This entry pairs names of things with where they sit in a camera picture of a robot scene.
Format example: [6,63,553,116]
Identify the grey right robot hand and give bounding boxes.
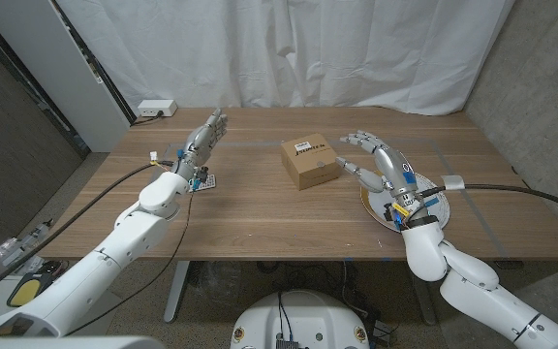
[335,129,438,229]

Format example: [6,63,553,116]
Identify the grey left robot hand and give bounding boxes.
[171,107,229,181]

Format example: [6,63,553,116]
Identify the gold-rimmed white paper plate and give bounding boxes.
[359,167,451,234]

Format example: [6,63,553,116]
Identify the cardboard packing box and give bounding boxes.
[280,133,343,191]

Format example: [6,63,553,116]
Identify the grey tape strip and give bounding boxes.
[429,140,511,258]
[145,143,176,188]

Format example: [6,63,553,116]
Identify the small dotted card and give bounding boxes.
[194,174,217,191]

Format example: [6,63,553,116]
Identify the white power strip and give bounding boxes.
[137,99,178,118]

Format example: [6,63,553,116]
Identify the white curtain backdrop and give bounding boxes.
[55,0,515,116]

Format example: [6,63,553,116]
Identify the table leg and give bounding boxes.
[163,260,192,324]
[414,279,438,327]

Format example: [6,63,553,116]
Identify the white cabinet panel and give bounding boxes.
[0,0,133,154]

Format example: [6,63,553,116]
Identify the power adapter under table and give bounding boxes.
[369,318,394,346]

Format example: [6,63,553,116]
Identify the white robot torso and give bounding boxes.
[229,289,371,349]

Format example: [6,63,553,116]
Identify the clear bagged parts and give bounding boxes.
[0,217,55,272]

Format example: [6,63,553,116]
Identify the yellow black foot pedal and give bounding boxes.
[6,272,55,308]

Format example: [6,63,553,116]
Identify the white cable tag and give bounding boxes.
[442,174,466,191]

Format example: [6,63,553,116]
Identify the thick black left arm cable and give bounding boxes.
[0,159,176,304]

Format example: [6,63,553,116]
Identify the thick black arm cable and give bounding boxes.
[0,159,176,304]
[418,182,558,218]

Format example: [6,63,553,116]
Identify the thin black cable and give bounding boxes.
[63,192,196,338]

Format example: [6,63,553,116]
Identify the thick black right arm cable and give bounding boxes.
[418,182,558,218]

